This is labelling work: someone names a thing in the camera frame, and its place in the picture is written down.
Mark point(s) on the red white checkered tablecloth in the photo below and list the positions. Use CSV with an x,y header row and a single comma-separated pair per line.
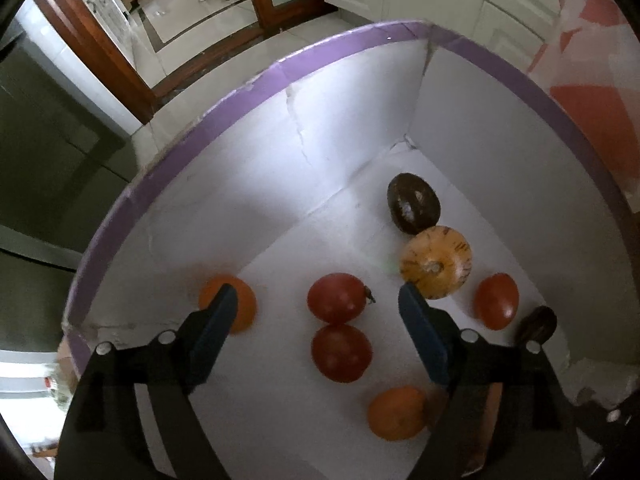
x,y
590,66

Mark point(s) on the wooden glass door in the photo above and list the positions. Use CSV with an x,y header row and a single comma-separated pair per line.
x,y
145,52

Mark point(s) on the dark mangosteen front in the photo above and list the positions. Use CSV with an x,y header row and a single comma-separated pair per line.
x,y
413,204

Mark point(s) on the small orange mandarin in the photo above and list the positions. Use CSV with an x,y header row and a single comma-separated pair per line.
x,y
397,414

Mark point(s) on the small dark mangosteen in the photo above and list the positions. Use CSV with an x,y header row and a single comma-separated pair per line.
x,y
539,326

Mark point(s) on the white purple cardboard box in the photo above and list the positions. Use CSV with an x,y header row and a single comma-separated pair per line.
x,y
284,181

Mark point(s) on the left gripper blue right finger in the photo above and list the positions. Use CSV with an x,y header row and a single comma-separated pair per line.
x,y
432,331

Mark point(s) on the large yellow striped melon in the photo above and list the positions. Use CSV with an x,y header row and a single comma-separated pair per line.
x,y
438,261

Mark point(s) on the large red tomato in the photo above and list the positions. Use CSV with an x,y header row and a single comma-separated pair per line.
x,y
338,298

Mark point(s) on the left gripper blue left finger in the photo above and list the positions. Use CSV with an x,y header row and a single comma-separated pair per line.
x,y
201,337

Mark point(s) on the small red tomato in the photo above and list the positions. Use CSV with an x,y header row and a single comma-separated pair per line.
x,y
496,301
341,352

